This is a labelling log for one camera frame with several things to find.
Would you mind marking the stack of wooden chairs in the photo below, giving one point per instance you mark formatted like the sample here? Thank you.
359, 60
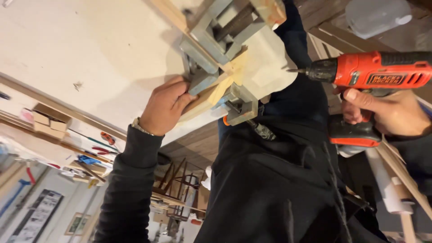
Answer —
175, 192

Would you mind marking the grey metal corner clamp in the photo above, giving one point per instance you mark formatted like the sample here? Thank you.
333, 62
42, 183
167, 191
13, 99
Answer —
216, 44

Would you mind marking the person's left fingers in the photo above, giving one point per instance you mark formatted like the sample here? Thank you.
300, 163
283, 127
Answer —
182, 96

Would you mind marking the person's black clothing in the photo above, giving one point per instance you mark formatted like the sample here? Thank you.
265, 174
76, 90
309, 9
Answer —
270, 182

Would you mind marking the small framed picture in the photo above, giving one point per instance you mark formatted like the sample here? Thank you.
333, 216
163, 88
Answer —
77, 224

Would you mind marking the light wooden frame strip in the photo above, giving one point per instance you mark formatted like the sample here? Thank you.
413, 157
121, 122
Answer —
175, 15
216, 92

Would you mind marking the black framed poster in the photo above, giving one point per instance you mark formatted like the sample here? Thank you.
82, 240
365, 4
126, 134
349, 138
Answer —
35, 217

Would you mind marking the leaning wooden boards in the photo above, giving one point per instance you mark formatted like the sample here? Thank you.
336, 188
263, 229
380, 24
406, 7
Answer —
408, 179

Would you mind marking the clear plastic bottle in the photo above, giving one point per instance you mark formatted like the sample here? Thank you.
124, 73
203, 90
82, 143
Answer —
374, 15

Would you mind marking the person's left hand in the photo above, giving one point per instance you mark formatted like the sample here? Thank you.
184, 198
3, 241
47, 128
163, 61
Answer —
162, 106

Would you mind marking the silver wristwatch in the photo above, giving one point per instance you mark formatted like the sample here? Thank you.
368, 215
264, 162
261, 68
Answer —
140, 126

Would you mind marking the open cardboard box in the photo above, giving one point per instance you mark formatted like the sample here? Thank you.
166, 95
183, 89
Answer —
50, 123

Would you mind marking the wall shelf with tools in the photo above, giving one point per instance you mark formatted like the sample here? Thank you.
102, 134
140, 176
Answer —
67, 158

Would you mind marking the person's right hand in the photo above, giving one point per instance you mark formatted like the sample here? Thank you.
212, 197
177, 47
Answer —
398, 111

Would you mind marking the white paper roll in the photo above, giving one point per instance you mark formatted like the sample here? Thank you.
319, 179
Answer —
388, 185

